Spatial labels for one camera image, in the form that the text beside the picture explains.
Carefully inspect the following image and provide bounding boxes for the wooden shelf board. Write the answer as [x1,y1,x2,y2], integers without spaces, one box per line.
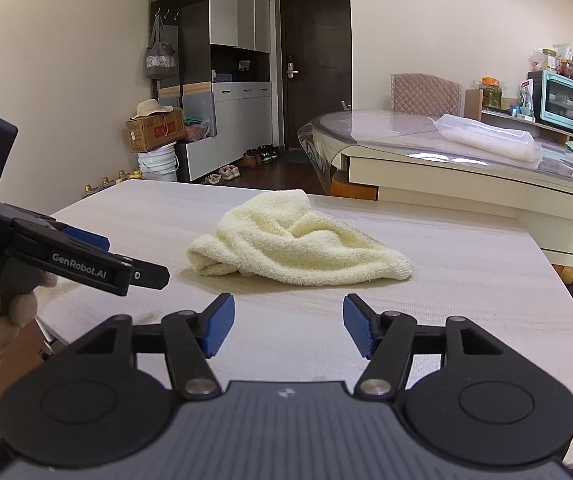
[481,110,573,143]

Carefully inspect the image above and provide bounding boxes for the cardboard box red print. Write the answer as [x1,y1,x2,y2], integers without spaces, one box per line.
[126,108,186,154]

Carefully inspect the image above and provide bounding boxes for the dark wooden door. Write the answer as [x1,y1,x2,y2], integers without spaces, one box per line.
[279,0,353,151]

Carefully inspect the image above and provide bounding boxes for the grey hanging bag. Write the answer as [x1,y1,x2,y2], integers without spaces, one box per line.
[145,15,178,81]

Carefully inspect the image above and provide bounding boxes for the red white packet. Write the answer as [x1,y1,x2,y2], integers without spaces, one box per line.
[519,80,535,116]

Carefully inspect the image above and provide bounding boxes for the teal toaster oven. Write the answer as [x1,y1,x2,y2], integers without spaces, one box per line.
[527,70,573,126]

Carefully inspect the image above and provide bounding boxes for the clear plastic bag white contents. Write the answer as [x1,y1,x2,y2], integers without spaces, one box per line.
[429,114,543,163]

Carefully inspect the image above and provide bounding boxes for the orange lid jar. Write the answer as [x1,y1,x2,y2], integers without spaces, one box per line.
[481,77,503,110]

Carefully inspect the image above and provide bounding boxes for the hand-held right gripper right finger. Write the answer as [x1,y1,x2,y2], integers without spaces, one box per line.
[343,293,508,402]

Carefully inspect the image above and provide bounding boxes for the pink plastic bag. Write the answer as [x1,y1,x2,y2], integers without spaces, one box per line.
[184,117,212,143]

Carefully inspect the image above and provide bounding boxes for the cream dining table glass cover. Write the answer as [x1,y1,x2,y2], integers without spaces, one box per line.
[297,108,573,271]

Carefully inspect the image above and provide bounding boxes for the straw hat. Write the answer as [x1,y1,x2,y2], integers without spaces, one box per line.
[130,99,173,121]

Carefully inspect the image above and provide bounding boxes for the cream terry towel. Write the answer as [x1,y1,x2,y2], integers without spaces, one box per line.
[186,189,413,287]

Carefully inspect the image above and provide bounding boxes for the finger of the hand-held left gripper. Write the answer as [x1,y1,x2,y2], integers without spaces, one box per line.
[16,211,111,253]
[12,219,170,297]

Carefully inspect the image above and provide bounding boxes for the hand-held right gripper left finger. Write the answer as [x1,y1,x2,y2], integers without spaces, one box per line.
[69,292,236,402]

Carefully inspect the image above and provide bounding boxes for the small brown cardboard box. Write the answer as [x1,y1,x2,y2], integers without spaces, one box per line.
[465,89,485,121]

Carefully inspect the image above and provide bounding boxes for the grey white hallway cabinet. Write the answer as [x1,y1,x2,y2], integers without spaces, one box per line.
[147,0,273,183]

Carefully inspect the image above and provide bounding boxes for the orange round stool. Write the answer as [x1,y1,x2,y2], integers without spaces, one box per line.
[331,170,378,202]

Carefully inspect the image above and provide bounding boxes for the white plastic bucket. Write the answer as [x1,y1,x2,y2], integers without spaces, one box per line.
[137,142,178,182]

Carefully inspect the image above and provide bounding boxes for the quilted beige chair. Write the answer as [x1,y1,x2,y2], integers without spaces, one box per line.
[391,73,462,117]

